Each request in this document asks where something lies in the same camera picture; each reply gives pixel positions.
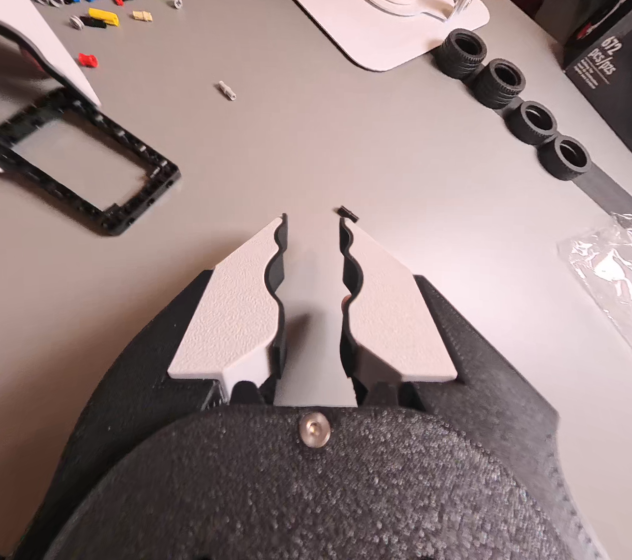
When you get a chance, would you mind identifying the black lego set box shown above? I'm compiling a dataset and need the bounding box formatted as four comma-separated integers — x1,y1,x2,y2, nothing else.
562,0,632,152

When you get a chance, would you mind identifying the white desk stand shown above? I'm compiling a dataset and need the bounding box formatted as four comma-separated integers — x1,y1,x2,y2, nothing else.
272,0,515,73

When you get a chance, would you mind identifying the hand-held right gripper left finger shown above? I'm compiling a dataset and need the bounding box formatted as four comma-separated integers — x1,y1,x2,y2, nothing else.
168,213,288,401

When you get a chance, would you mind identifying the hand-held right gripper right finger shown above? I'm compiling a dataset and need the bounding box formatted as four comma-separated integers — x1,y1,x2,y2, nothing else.
339,217,458,398

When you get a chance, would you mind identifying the clear plastic bag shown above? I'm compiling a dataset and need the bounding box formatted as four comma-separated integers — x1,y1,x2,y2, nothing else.
557,213,632,341

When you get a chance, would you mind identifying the black rubber lego tire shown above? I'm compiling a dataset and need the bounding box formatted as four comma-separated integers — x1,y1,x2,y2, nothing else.
509,101,559,147
537,135,592,182
433,28,488,80
469,58,526,110

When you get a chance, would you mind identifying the black rectangular lego frame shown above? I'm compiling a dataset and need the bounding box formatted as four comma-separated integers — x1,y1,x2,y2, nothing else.
0,87,181,238

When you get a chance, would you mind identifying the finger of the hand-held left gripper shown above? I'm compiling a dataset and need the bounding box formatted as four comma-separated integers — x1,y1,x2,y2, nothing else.
0,0,103,109

